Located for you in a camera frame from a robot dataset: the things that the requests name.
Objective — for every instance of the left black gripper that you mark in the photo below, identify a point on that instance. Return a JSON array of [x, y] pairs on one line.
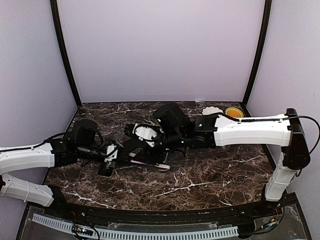
[[116, 163]]

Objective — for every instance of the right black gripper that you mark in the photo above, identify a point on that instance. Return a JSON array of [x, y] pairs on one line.
[[146, 151]]

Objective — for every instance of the phone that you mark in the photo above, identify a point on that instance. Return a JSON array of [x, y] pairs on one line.
[[105, 171], [165, 157], [140, 159]]

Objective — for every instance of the pink phone case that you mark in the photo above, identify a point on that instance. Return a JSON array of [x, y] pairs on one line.
[[162, 167]]

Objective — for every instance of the black smartphone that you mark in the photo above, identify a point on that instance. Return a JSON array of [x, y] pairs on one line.
[[132, 144]]

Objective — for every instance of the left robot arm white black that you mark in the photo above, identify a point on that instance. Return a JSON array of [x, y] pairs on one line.
[[83, 142]]

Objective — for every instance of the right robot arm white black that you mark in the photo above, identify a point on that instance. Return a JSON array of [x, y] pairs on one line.
[[214, 129]]

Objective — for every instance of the white scalloped bowl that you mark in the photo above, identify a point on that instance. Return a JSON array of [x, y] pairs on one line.
[[211, 110]]

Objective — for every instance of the small green circuit board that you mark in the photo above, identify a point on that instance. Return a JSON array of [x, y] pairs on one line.
[[81, 231]]

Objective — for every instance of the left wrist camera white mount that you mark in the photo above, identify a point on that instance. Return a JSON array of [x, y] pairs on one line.
[[114, 153]]

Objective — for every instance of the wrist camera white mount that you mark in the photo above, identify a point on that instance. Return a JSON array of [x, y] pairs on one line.
[[142, 132], [114, 153]]

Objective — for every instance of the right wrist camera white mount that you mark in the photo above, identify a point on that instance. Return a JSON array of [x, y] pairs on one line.
[[142, 132]]

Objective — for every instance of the white slotted cable duct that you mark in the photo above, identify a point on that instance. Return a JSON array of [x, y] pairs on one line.
[[108, 234]]

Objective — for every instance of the black front rail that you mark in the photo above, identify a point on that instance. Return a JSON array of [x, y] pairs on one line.
[[239, 214]]

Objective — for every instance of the left black frame post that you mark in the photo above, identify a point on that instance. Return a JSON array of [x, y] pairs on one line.
[[63, 51]]

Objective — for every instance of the black frame post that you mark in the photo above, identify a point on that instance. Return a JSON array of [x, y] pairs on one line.
[[258, 53], [63, 51]]

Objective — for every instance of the right black frame post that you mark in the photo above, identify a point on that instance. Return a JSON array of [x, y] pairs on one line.
[[258, 53]]

